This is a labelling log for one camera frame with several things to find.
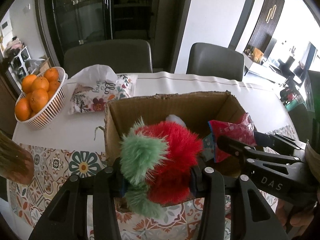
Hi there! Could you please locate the pink red snack packet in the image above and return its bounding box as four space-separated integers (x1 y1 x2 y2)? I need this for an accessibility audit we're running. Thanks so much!
208 113 256 163

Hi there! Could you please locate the red fuzzy strawberry plush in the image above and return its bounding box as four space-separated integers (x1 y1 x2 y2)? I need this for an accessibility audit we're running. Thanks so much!
120 119 203 218

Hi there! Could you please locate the white plush bunny toy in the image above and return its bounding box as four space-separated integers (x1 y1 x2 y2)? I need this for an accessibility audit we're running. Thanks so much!
165 114 186 127

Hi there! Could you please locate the teal tissue pack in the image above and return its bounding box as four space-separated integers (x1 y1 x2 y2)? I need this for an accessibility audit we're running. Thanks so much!
202 133 215 161

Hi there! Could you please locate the person right hand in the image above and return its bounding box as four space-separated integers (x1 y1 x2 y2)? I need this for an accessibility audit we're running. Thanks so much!
276 199 319 236

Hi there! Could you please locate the dark chair right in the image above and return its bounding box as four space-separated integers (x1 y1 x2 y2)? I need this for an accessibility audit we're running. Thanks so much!
289 103 313 142

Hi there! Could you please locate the dark chair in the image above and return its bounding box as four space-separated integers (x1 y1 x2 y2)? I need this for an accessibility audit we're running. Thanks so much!
289 103 313 142
186 42 245 82
63 39 153 76

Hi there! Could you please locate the brown cardboard box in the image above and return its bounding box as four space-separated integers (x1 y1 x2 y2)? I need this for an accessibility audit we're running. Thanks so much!
105 92 256 216

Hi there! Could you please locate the patterned table runner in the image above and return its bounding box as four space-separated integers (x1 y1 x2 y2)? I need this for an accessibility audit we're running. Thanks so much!
6 125 298 240

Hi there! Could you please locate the white tv console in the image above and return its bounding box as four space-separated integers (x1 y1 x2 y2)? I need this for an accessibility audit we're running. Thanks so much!
242 53 286 84

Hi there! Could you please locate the dark chair middle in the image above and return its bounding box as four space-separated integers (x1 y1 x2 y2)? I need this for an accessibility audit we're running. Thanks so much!
186 42 245 82

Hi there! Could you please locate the floral tissue pouch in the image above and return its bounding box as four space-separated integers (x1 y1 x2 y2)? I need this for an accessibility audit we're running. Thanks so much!
68 64 138 115

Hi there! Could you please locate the glass vase with dried flowers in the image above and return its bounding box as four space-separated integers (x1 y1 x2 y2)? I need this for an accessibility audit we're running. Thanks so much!
0 131 34 185

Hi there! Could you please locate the white basket of oranges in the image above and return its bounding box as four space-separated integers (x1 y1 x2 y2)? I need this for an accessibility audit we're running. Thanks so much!
15 67 68 129

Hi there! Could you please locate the dark chair left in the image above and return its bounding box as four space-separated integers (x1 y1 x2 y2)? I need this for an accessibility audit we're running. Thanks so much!
63 39 153 76

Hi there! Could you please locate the black glass cabinet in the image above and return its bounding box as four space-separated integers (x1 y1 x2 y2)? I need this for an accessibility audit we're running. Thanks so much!
35 0 191 73

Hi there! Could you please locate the dark slatted wall panel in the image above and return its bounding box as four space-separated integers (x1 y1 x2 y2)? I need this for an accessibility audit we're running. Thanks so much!
246 0 285 53

